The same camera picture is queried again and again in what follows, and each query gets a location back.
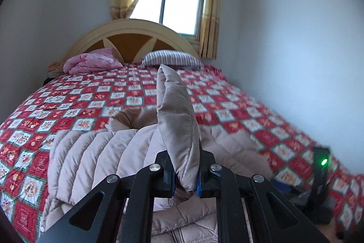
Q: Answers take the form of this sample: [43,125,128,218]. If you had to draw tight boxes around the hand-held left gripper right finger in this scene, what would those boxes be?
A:
[196,143,331,243]

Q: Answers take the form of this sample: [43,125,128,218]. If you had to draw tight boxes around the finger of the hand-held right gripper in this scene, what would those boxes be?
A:
[271,180,310,202]

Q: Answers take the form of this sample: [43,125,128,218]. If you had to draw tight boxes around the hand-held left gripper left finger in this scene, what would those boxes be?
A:
[37,150,175,243]

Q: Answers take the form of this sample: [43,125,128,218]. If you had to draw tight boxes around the pale pink puffer jacket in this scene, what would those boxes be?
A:
[43,64,275,243]

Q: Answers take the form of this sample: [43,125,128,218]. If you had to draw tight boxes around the red patterned bedspread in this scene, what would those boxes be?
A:
[0,64,364,242]

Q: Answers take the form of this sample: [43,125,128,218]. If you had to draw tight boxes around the striped pillow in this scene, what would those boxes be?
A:
[142,50,204,68]

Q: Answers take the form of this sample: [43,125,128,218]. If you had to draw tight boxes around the pink folded blanket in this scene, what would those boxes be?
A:
[63,47,124,75]

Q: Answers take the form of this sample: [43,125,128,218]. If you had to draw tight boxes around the cream wooden headboard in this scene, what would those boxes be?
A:
[66,19,201,64]

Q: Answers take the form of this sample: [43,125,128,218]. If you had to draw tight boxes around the orange cloth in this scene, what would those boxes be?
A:
[47,61,66,74]

